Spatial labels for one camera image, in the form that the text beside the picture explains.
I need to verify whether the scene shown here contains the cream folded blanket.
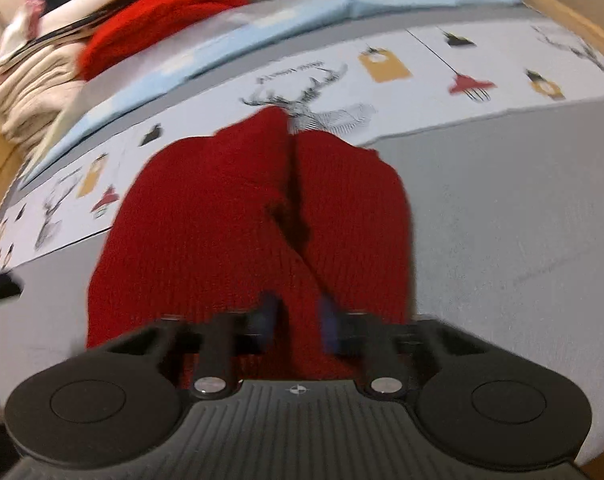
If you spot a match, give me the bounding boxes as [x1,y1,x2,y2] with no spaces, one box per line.
[0,42,86,156]

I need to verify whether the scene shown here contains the light blue pillow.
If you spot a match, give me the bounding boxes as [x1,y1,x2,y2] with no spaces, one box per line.
[22,0,520,182]

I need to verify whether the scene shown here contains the white folded bedding stack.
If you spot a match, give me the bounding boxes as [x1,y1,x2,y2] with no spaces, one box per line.
[0,0,116,75]

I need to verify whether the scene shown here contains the bright red folded blanket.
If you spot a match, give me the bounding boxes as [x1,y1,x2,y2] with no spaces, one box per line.
[78,0,250,80]

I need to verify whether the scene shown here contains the dark red knit sweater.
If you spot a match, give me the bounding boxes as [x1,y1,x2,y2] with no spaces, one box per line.
[87,107,410,380]

